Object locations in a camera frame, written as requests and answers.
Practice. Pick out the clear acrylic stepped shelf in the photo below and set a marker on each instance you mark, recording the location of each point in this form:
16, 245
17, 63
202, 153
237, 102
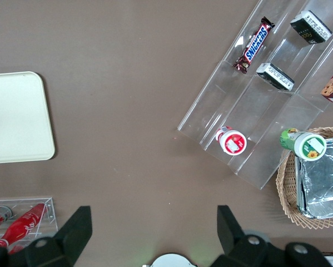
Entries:
266, 111

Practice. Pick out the green yogurt drink bottle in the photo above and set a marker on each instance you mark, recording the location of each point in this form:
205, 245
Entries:
310, 146

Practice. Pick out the snickers chocolate bar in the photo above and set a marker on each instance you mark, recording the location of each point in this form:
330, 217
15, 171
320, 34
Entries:
255, 44

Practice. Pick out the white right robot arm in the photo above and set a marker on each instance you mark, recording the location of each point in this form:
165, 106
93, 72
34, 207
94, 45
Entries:
171, 261

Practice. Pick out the cream plastic serving tray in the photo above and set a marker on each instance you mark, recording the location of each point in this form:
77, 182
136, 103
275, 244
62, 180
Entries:
16, 116

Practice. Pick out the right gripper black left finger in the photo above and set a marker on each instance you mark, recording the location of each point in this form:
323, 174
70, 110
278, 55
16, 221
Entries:
57, 244

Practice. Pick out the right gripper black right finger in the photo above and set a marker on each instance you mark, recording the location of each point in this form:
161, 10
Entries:
246, 250

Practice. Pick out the clear acrylic bottle rack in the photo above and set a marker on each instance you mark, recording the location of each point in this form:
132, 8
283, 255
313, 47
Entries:
50, 211

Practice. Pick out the small black white box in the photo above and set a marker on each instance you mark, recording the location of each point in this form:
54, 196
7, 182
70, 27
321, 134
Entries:
310, 27
276, 76

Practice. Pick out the light tan wicker basket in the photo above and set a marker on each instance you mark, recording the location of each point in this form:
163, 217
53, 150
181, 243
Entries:
285, 189

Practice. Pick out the silver foil container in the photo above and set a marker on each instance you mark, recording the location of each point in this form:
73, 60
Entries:
319, 178

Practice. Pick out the red yogurt drink bottle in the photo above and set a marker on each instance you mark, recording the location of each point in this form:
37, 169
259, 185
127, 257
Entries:
233, 143

